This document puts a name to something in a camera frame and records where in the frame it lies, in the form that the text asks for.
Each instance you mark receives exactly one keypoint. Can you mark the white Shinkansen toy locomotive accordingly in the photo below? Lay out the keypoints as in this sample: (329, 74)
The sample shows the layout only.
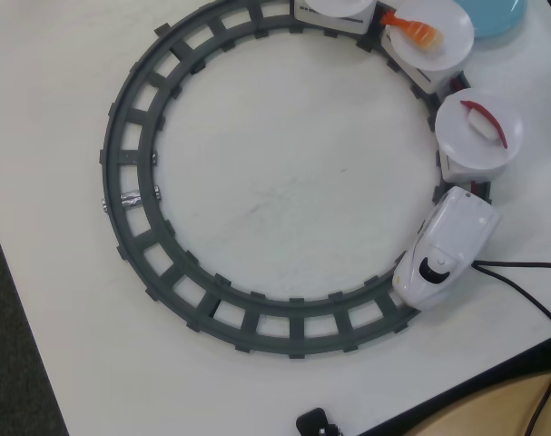
(456, 231)

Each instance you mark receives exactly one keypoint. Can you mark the white round plate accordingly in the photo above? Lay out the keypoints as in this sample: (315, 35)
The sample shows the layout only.
(461, 141)
(454, 27)
(338, 6)

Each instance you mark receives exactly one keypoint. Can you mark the black plastic clamp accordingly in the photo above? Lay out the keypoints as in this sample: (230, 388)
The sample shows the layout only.
(316, 420)

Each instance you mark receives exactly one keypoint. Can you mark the red tuna nigiri sushi toy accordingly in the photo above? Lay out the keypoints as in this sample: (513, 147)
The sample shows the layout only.
(481, 121)

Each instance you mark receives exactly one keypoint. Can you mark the grey circular toy train track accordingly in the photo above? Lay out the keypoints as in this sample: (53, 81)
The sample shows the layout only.
(275, 327)

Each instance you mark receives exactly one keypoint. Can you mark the orange shrimp nigiri sushi toy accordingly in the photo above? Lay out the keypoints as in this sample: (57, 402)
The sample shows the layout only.
(420, 32)

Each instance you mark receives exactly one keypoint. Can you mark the light blue ceramic dish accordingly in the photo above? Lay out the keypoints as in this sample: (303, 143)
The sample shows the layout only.
(497, 16)

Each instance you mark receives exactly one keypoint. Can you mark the silver foil tape strip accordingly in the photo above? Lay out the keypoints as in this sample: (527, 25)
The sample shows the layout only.
(130, 200)

